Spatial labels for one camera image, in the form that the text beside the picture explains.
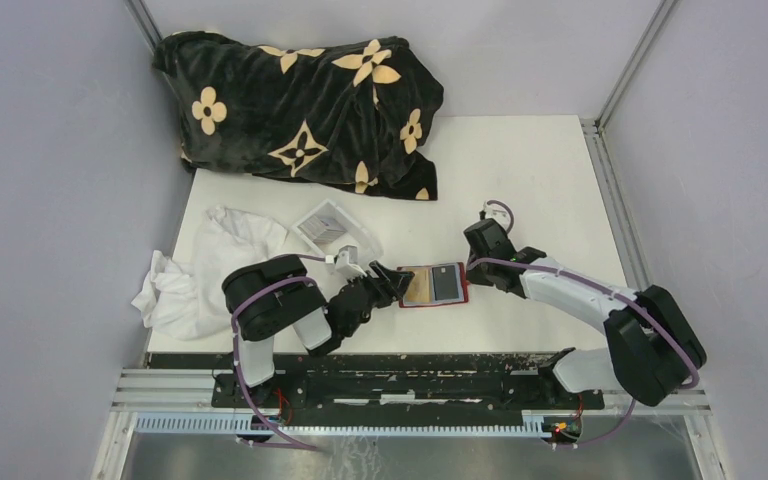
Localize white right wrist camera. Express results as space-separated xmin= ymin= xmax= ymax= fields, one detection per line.
xmin=479 ymin=203 xmax=507 ymax=224

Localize red leather card holder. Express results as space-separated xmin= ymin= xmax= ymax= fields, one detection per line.
xmin=397 ymin=262 xmax=469 ymax=309

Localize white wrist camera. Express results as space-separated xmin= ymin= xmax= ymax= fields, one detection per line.
xmin=325 ymin=245 xmax=366 ymax=281
xmin=479 ymin=203 xmax=507 ymax=224

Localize white plastic card box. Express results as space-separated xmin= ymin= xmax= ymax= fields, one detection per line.
xmin=291 ymin=199 xmax=383 ymax=264

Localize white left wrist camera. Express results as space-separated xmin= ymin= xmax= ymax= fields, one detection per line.
xmin=325 ymin=245 xmax=366 ymax=281

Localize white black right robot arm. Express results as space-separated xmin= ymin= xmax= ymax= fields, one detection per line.
xmin=464 ymin=218 xmax=707 ymax=408

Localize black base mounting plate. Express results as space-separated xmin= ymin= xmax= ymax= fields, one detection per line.
xmin=211 ymin=353 xmax=605 ymax=427

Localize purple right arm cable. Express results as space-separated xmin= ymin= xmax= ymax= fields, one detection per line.
xmin=466 ymin=198 xmax=701 ymax=452

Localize white slotted cable duct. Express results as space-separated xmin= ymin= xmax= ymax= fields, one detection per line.
xmin=133 ymin=410 xmax=548 ymax=439

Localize white crumpled cloth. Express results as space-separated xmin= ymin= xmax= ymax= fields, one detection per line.
xmin=131 ymin=205 xmax=288 ymax=341

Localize stack of cards in box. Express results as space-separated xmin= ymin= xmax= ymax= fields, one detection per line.
xmin=298 ymin=215 xmax=347 ymax=245

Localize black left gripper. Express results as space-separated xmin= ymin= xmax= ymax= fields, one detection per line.
xmin=346 ymin=260 xmax=415 ymax=316

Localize black floral blanket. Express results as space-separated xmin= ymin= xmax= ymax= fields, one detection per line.
xmin=152 ymin=31 xmax=444 ymax=201

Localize black credit card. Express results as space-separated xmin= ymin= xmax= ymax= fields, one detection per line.
xmin=431 ymin=264 xmax=462 ymax=302

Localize aluminium frame rail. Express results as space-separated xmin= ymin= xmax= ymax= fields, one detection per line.
xmin=579 ymin=0 xmax=713 ymax=415

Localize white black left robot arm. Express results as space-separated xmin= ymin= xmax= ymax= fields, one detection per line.
xmin=221 ymin=248 xmax=415 ymax=407

